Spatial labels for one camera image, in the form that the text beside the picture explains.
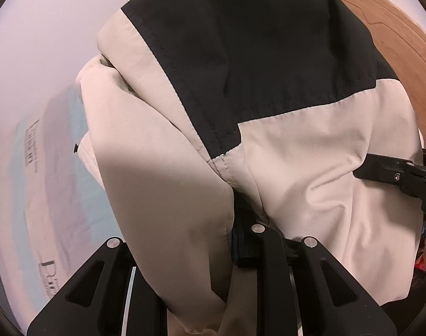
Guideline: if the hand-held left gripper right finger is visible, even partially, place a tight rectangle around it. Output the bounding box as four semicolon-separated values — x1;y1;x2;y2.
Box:
230;222;398;336

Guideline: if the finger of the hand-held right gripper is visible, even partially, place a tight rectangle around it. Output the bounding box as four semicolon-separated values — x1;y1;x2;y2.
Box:
353;153;426;215

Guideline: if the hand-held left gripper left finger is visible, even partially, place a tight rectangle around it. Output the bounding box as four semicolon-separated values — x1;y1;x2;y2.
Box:
27;236;169;336

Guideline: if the beige and black jacket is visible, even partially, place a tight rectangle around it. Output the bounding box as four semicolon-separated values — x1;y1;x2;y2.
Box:
75;0;425;336

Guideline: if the striped bed sheet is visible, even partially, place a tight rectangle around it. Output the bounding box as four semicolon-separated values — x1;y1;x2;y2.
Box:
0;84;129;323

